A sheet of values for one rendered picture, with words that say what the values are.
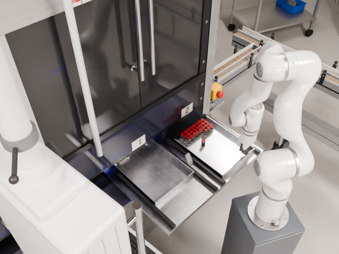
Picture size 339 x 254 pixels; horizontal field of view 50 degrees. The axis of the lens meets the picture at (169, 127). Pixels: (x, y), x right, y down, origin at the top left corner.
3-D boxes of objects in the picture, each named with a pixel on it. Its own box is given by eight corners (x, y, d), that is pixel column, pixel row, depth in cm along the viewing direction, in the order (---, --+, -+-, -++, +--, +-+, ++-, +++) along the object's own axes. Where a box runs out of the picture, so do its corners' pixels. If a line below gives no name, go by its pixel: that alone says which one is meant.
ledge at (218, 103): (192, 103, 224) (192, 100, 223) (207, 93, 230) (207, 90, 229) (209, 114, 217) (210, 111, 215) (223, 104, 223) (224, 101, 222)
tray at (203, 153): (174, 143, 198) (174, 138, 195) (206, 120, 210) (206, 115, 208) (222, 180, 180) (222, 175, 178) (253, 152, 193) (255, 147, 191)
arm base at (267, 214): (296, 225, 165) (307, 202, 152) (258, 236, 161) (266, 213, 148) (276, 191, 178) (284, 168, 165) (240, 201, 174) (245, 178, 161)
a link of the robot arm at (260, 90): (241, 83, 146) (231, 132, 169) (279, 78, 148) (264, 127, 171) (234, 69, 152) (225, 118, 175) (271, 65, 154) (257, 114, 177)
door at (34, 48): (51, 163, 146) (3, 32, 104) (139, 108, 168) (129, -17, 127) (52, 164, 145) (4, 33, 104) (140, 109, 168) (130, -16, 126)
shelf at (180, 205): (103, 173, 186) (103, 171, 185) (197, 109, 220) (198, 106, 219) (168, 236, 161) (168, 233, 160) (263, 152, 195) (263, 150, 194)
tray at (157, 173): (110, 165, 187) (110, 161, 184) (149, 139, 200) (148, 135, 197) (155, 206, 170) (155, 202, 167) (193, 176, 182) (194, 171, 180)
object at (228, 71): (197, 109, 223) (199, 89, 211) (179, 97, 230) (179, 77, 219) (264, 63, 256) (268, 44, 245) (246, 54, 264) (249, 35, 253)
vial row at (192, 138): (185, 143, 197) (185, 138, 194) (208, 127, 206) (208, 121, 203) (188, 146, 196) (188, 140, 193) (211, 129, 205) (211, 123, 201)
